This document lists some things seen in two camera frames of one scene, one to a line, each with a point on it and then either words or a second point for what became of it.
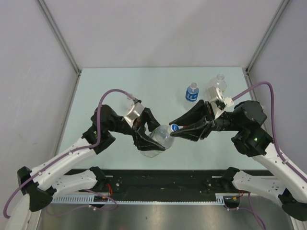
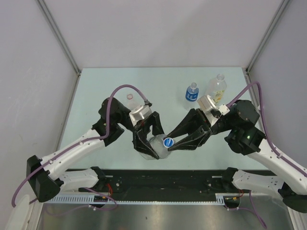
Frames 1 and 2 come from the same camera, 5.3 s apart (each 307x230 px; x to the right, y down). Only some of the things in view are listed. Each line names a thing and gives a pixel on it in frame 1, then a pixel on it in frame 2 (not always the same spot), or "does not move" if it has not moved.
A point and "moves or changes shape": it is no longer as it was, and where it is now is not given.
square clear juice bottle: [219, 82] does not move
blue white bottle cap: [174, 127] moves or changes shape
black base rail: [175, 182] does not move
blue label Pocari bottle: [192, 93] does not move
